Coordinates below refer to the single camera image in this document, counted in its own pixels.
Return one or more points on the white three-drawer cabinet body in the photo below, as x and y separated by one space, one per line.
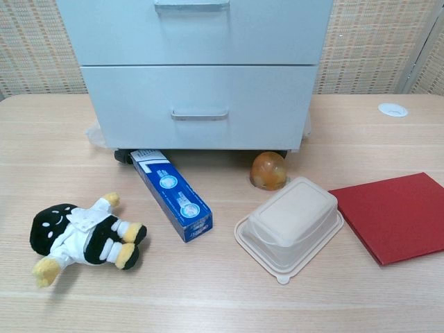
291 150

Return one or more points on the small orange fruit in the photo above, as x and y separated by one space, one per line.
268 171

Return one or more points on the blue toothpaste box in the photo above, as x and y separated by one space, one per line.
173 194

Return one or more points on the black caster wheel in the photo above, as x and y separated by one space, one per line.
121 156
281 154

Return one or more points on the beige plastic lunch box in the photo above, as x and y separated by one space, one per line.
291 215

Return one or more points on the black and white plush doll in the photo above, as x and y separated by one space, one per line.
86 239

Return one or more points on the red square folder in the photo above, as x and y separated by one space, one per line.
395 215

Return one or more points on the grey partition frame post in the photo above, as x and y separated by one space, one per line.
421 45

